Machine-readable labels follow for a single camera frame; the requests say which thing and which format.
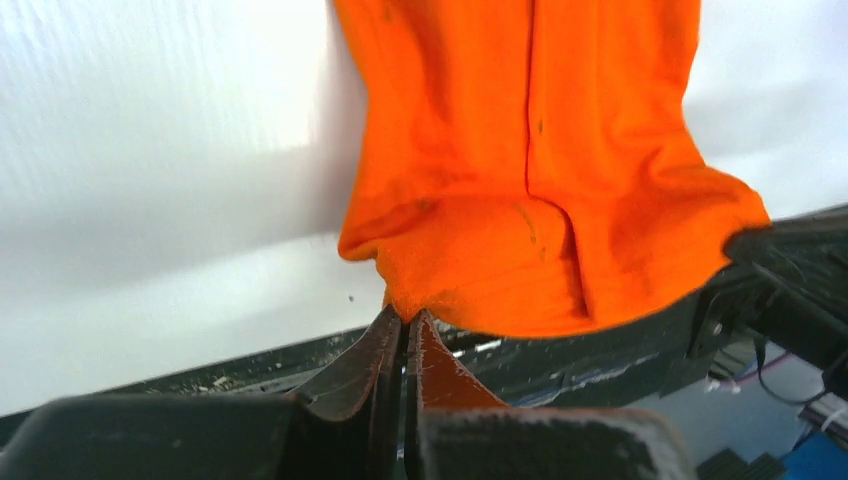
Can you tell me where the orange t-shirt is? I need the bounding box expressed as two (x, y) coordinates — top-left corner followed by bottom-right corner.
(335, 1), (770, 338)

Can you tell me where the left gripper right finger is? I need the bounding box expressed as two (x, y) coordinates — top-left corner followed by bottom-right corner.
(404, 310), (696, 480)

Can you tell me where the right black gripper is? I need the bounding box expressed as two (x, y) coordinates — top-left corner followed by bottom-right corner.
(688, 218), (847, 370)

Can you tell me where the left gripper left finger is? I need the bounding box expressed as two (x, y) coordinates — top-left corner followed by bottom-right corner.
(1, 308), (405, 479)

